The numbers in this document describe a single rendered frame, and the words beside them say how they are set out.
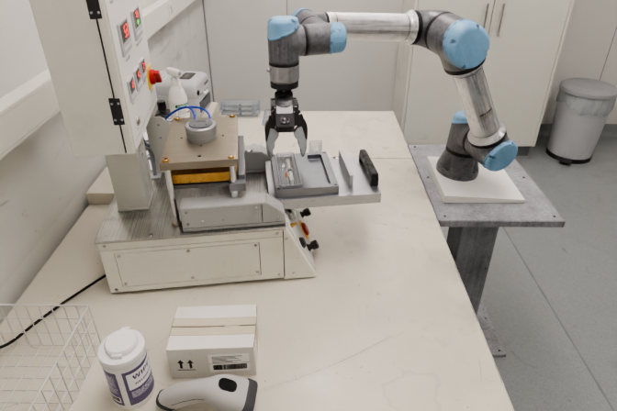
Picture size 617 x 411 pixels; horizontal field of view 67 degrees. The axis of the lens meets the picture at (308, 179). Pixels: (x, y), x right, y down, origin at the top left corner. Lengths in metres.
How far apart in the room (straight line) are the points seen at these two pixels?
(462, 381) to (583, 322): 1.46
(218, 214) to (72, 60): 0.46
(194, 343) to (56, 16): 0.69
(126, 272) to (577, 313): 2.00
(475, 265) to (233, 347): 1.22
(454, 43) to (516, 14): 2.10
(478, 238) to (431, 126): 1.69
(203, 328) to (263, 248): 0.26
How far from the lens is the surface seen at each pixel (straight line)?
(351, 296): 1.25
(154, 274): 1.28
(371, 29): 1.36
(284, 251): 1.23
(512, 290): 2.55
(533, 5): 3.44
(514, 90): 3.57
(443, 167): 1.75
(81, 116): 1.09
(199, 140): 1.20
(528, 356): 2.28
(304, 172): 1.27
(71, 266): 1.49
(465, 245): 1.93
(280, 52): 1.15
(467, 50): 1.34
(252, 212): 1.16
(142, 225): 1.25
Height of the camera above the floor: 1.62
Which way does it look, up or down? 30 degrees down
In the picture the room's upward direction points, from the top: straight up
